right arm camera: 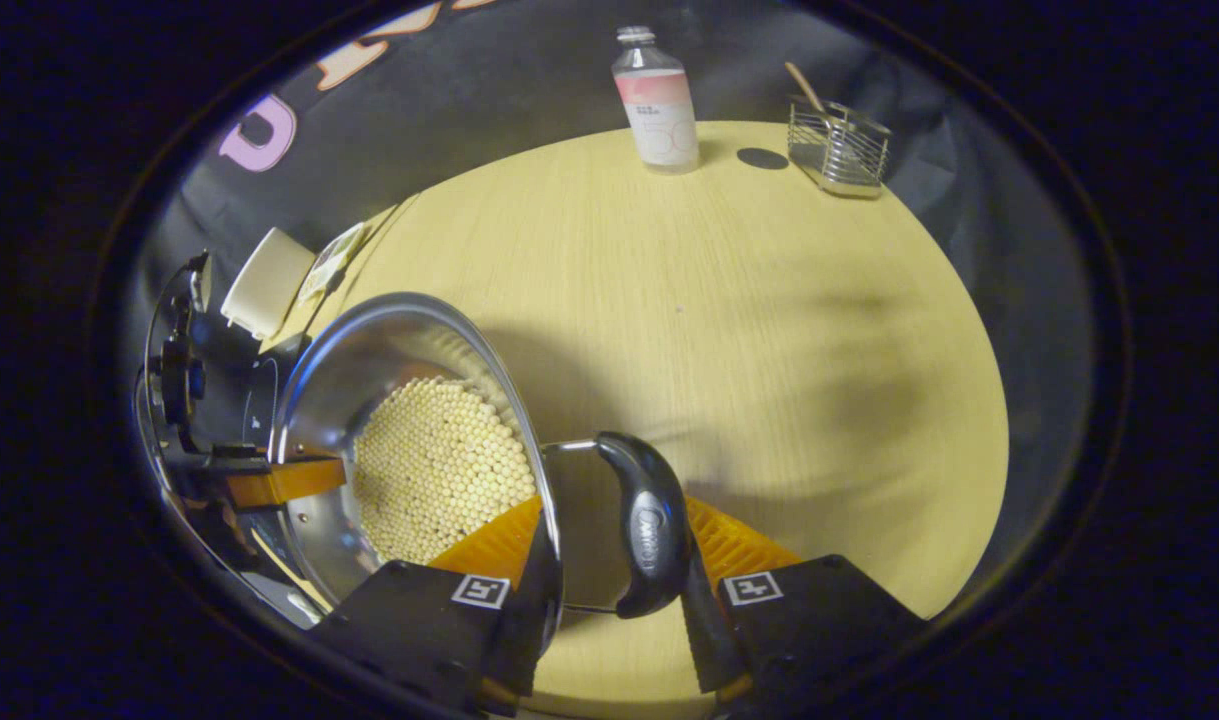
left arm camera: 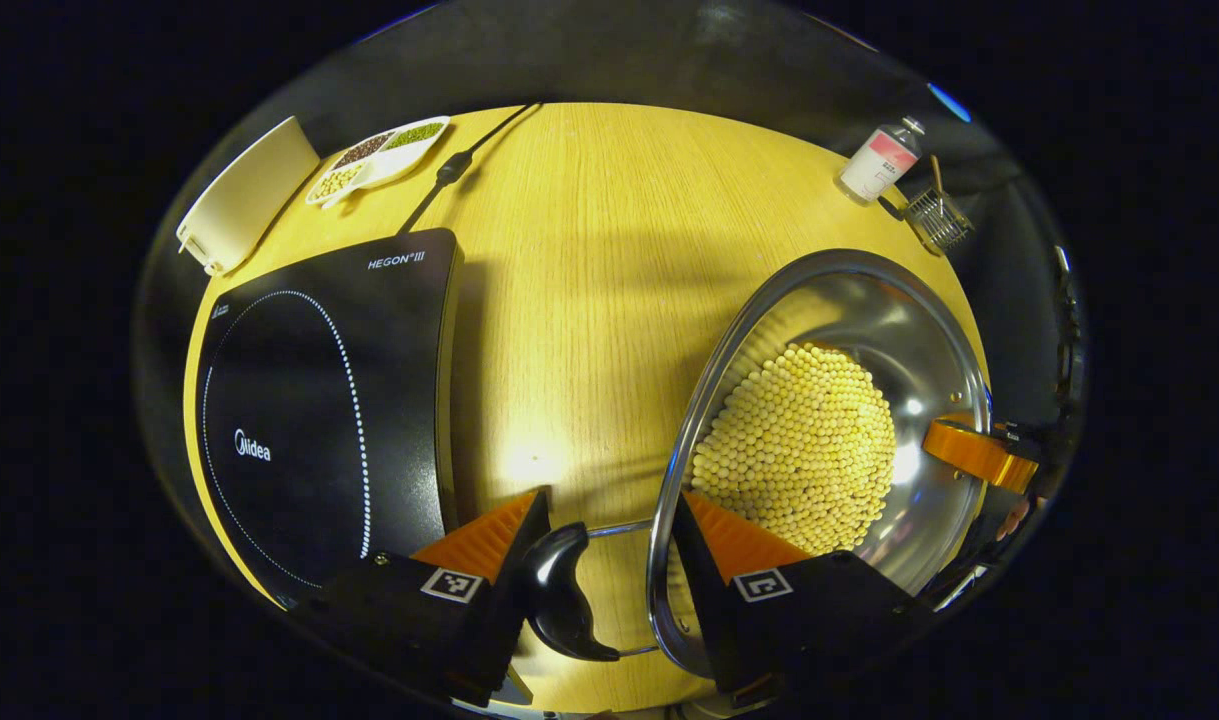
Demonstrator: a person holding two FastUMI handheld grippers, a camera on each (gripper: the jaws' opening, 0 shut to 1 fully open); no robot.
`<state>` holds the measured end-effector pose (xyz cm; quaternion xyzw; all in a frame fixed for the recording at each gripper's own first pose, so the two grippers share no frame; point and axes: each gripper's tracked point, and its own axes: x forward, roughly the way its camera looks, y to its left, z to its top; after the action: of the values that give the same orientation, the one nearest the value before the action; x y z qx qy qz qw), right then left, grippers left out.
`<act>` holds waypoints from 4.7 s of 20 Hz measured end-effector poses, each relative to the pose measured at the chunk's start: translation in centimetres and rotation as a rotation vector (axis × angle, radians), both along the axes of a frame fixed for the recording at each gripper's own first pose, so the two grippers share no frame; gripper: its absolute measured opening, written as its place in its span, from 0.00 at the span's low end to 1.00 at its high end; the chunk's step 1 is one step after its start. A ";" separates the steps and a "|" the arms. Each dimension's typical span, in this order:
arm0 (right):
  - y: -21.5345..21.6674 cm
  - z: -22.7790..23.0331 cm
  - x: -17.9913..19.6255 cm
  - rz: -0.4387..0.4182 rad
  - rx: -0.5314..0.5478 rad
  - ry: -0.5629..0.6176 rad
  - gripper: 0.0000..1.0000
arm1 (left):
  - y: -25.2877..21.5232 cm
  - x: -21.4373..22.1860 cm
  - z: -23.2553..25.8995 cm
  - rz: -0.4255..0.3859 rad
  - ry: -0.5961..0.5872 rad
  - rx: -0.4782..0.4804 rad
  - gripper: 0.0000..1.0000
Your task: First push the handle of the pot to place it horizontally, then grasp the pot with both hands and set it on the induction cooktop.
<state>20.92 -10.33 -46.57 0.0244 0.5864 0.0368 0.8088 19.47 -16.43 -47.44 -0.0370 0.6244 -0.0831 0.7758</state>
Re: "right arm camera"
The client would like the white toaster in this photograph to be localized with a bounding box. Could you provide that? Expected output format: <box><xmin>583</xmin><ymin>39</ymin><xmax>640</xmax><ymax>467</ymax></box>
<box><xmin>219</xmin><ymin>227</ymin><xmax>318</xmax><ymax>341</ymax></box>

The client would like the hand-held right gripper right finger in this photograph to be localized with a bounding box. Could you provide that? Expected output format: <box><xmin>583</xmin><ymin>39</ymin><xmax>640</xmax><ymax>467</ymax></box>
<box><xmin>681</xmin><ymin>495</ymin><xmax>930</xmax><ymax>720</ymax></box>

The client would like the black backdrop cloth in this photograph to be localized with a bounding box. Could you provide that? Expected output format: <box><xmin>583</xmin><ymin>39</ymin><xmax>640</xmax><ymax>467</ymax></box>
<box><xmin>119</xmin><ymin>0</ymin><xmax>1100</xmax><ymax>601</ymax></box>

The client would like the clear bottle with pink label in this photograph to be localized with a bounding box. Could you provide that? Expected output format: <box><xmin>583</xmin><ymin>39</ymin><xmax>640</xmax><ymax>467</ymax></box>
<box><xmin>611</xmin><ymin>26</ymin><xmax>702</xmax><ymax>176</ymax></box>

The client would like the wooden spoon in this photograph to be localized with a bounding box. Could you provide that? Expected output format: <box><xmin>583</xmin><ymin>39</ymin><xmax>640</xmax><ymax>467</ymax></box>
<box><xmin>784</xmin><ymin>62</ymin><xmax>830</xmax><ymax>116</ymax></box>

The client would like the wire utensil holder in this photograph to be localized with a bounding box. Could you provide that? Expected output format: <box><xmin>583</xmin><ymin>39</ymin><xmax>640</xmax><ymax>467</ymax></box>
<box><xmin>787</xmin><ymin>95</ymin><xmax>892</xmax><ymax>199</ymax></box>

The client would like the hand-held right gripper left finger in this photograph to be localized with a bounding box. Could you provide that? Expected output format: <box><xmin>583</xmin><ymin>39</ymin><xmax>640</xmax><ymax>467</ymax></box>
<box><xmin>309</xmin><ymin>495</ymin><xmax>565</xmax><ymax>719</ymax></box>

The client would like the pile of cream beads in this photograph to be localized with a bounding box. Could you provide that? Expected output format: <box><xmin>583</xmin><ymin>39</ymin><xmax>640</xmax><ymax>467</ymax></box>
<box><xmin>354</xmin><ymin>376</ymin><xmax>538</xmax><ymax>566</ymax></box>

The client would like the steel pot with black handle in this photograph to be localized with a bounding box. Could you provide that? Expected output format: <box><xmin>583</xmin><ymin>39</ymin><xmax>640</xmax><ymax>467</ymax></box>
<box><xmin>269</xmin><ymin>292</ymin><xmax>695</xmax><ymax>621</ymax></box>

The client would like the white divided dish of beans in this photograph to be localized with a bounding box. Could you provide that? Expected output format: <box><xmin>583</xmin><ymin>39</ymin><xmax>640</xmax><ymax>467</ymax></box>
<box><xmin>299</xmin><ymin>222</ymin><xmax>368</xmax><ymax>301</ymax></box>

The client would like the black induction cooktop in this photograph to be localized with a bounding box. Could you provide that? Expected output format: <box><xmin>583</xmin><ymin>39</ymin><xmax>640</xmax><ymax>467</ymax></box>
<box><xmin>204</xmin><ymin>330</ymin><xmax>335</xmax><ymax>626</ymax></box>

